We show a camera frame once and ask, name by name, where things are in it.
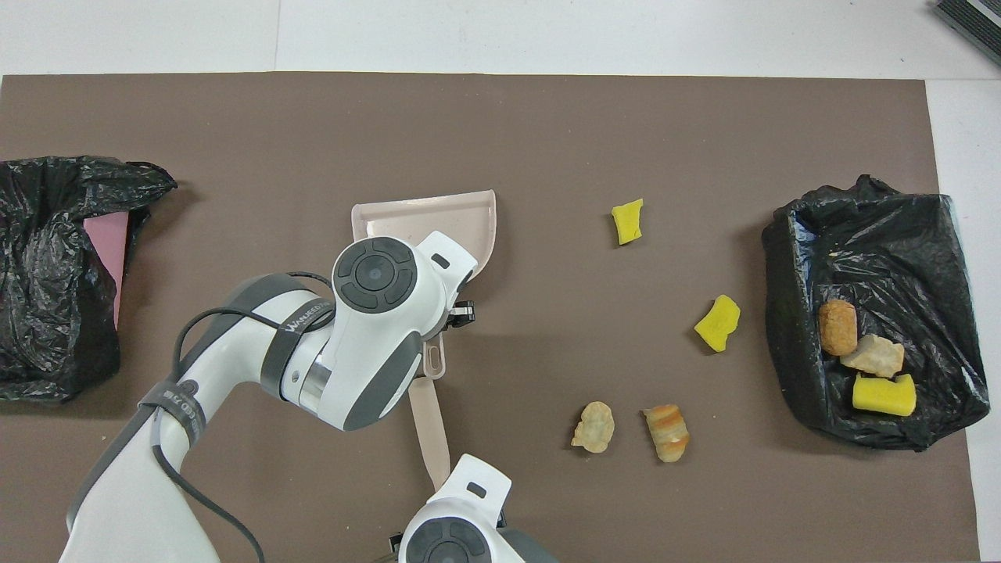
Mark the brown fried croquette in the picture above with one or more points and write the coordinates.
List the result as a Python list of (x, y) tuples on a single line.
[(837, 328)]

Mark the dark ribbed panel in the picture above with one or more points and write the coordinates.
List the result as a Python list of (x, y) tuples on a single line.
[(974, 23)]

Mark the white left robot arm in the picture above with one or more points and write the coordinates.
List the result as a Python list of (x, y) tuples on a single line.
[(375, 328)]

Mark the beige plastic dustpan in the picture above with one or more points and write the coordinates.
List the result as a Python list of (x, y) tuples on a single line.
[(469, 227)]

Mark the yellow sponge piece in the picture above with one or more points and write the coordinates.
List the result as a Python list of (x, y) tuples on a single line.
[(884, 396), (627, 223), (718, 323)]

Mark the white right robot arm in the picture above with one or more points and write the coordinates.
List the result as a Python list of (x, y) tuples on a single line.
[(461, 500)]

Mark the pale crusty bread chunk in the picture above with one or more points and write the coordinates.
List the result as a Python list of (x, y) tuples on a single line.
[(873, 356)]

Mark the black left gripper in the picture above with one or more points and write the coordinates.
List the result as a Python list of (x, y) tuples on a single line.
[(463, 313)]

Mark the brown table mat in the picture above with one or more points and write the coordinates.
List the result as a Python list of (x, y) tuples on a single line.
[(313, 141)]

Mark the pale bread piece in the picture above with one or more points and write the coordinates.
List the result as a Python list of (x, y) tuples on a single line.
[(594, 427)]

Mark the pink trash bin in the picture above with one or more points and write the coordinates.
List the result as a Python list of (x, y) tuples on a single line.
[(108, 250)]

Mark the striped orange bread roll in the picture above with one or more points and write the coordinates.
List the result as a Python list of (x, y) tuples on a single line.
[(666, 432)]

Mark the black plastic trash bag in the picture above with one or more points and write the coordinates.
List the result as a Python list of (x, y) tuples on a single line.
[(899, 258), (47, 313)]

